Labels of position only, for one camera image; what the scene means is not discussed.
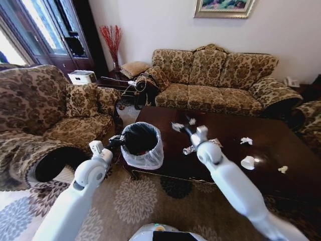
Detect floral armchair partly seen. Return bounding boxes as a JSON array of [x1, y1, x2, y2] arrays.
[[292, 100, 321, 151]]

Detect dark wooden glass cabinet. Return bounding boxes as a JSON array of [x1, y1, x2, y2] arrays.
[[0, 0, 95, 81]]

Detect dark corner table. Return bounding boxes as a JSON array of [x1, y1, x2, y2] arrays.
[[295, 74, 321, 103]]

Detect translucent white bin liner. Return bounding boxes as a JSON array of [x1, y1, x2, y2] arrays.
[[120, 122, 165, 170]]

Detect floral three-seat sofa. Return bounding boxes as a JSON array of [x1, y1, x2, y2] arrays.
[[141, 44, 304, 117]]

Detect dark wooden coffee table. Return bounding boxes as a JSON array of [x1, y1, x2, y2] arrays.
[[129, 105, 321, 204]]

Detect white power strip with cable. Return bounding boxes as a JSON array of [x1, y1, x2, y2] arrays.
[[120, 77, 146, 96]]

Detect golden brown throw pillow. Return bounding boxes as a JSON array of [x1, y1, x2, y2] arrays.
[[119, 61, 152, 79]]

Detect dark wooden side table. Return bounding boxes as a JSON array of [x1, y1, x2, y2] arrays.
[[95, 69, 152, 110]]

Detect black round trash bin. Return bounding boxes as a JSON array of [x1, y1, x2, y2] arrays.
[[121, 122, 162, 161]]

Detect crushed white paper cup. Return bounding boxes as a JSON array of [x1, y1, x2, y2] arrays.
[[240, 155, 256, 171]]

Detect white robot front shell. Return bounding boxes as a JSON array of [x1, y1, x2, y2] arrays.
[[128, 222, 214, 241]]

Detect white desk telephone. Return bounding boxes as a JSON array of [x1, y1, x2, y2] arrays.
[[283, 76, 300, 88]]

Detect gilt framed landscape painting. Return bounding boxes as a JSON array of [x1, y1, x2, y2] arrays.
[[193, 0, 256, 20]]

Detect large crumpled white tissue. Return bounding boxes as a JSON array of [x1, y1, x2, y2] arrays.
[[171, 122, 186, 133]]

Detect floral square cushion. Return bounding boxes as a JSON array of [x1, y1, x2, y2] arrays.
[[65, 83, 100, 118]]

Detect red branches in vase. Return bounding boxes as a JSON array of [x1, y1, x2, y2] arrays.
[[99, 25, 123, 73]]

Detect white box appliance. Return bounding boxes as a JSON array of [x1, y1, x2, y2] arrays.
[[67, 70, 97, 85]]

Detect floral armchair with cushion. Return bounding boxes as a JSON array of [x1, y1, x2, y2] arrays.
[[0, 64, 124, 192]]

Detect beige floral rug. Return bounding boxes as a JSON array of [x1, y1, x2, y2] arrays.
[[0, 160, 321, 241]]

